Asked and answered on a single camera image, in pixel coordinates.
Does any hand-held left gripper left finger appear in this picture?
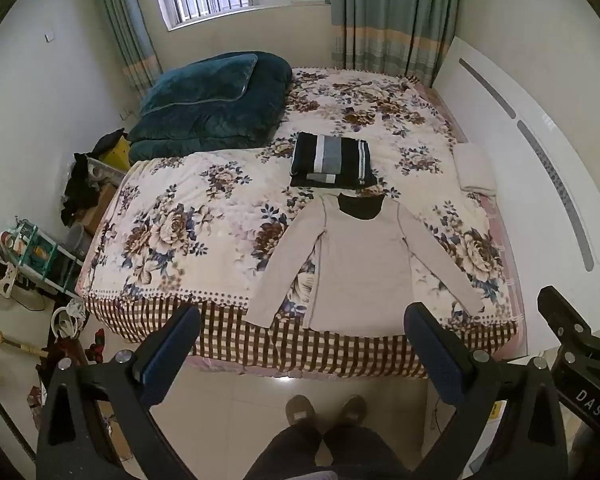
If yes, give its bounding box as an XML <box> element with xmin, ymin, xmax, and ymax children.
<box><xmin>36</xmin><ymin>304</ymin><xmax>202</xmax><ymax>480</ymax></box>

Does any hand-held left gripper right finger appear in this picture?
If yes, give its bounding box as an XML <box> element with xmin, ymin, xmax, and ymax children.
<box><xmin>403</xmin><ymin>302</ymin><xmax>569</xmax><ymax>480</ymax></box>

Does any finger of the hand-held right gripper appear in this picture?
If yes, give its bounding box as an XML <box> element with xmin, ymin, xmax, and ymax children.
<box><xmin>537</xmin><ymin>285</ymin><xmax>595</xmax><ymax>347</ymax></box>

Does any beige long-sleeve shirt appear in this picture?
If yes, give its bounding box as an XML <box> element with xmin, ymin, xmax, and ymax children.
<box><xmin>245</xmin><ymin>191</ymin><xmax>485</xmax><ymax>336</ymax></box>

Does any pile of black clothes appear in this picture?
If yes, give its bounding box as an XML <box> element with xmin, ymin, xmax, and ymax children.
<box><xmin>60</xmin><ymin>152</ymin><xmax>106</xmax><ymax>227</ymax></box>

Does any person's right shoe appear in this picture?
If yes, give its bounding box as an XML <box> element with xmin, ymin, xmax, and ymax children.
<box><xmin>337</xmin><ymin>394</ymin><xmax>367</xmax><ymax>427</ymax></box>

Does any person's shoe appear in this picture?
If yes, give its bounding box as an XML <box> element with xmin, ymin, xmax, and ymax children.
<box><xmin>285</xmin><ymin>394</ymin><xmax>317</xmax><ymax>429</ymax></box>
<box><xmin>337</xmin><ymin>394</ymin><xmax>367</xmax><ymax>427</ymax></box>

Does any person's right leg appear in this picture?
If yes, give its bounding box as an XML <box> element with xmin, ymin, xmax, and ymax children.
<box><xmin>323</xmin><ymin>422</ymin><xmax>412</xmax><ymax>480</ymax></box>

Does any person's leg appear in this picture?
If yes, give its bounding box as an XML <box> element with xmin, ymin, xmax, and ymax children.
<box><xmin>323</xmin><ymin>422</ymin><xmax>412</xmax><ymax>480</ymax></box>
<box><xmin>244</xmin><ymin>421</ymin><xmax>331</xmax><ymax>480</ymax></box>

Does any floral bed blanket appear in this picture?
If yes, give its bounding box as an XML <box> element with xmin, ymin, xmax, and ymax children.
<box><xmin>75</xmin><ymin>66</ymin><xmax>527</xmax><ymax>379</ymax></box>

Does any person's left shoe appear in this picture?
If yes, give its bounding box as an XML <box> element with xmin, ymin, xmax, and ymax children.
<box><xmin>285</xmin><ymin>394</ymin><xmax>317</xmax><ymax>429</ymax></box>

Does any grey waste bin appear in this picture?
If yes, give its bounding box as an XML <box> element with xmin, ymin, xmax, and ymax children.
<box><xmin>65</xmin><ymin>223</ymin><xmax>94</xmax><ymax>262</ymax></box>

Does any person's left leg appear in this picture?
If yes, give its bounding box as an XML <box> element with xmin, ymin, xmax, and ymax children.
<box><xmin>244</xmin><ymin>421</ymin><xmax>331</xmax><ymax>480</ymax></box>

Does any green shelf rack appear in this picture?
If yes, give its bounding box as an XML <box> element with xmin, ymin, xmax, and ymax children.
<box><xmin>2</xmin><ymin>217</ymin><xmax>84</xmax><ymax>302</ymax></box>

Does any cardboard box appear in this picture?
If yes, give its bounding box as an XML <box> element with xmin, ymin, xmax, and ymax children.
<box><xmin>77</xmin><ymin>182</ymin><xmax>119</xmax><ymax>234</ymax></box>

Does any white folded towel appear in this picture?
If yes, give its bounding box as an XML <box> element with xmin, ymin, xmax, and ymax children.
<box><xmin>452</xmin><ymin>142</ymin><xmax>499</xmax><ymax>197</ymax></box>

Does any straw broom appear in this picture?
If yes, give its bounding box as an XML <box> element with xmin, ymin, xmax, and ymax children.
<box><xmin>0</xmin><ymin>325</ymin><xmax>51</xmax><ymax>359</ymax></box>

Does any white floor fan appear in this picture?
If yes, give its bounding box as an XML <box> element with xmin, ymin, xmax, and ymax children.
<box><xmin>0</xmin><ymin>227</ymin><xmax>47</xmax><ymax>312</ymax></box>

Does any folded dark garment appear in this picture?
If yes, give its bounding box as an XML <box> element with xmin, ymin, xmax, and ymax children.
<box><xmin>289</xmin><ymin>172</ymin><xmax>379</xmax><ymax>191</ymax></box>

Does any white plastic basket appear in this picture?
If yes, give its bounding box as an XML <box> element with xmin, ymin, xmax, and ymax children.
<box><xmin>86</xmin><ymin>157</ymin><xmax>126</xmax><ymax>187</ymax></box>

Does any yellow box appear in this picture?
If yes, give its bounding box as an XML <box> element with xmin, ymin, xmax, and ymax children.
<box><xmin>102</xmin><ymin>137</ymin><xmax>131</xmax><ymax>172</ymax></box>

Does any white bed headboard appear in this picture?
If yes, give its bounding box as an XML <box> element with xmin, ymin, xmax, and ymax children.
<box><xmin>431</xmin><ymin>35</ymin><xmax>600</xmax><ymax>335</ymax></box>

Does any black bag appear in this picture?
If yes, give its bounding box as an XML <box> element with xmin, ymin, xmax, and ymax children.
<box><xmin>92</xmin><ymin>129</ymin><xmax>127</xmax><ymax>159</ymax></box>

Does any folded black striped garment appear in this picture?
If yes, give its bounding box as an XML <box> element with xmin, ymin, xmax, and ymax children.
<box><xmin>291</xmin><ymin>131</ymin><xmax>372</xmax><ymax>180</ymax></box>

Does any teal quilt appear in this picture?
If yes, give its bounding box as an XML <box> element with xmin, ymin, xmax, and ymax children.
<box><xmin>126</xmin><ymin>51</ymin><xmax>294</xmax><ymax>165</ymax></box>

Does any teal pillow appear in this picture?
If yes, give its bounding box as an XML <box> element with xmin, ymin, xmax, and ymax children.
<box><xmin>140</xmin><ymin>54</ymin><xmax>259</xmax><ymax>116</ymax></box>

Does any green curtain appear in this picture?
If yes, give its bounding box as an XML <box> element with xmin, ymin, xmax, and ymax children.
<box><xmin>92</xmin><ymin>0</ymin><xmax>164</xmax><ymax>107</ymax></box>
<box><xmin>330</xmin><ymin>0</ymin><xmax>464</xmax><ymax>89</ymax></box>

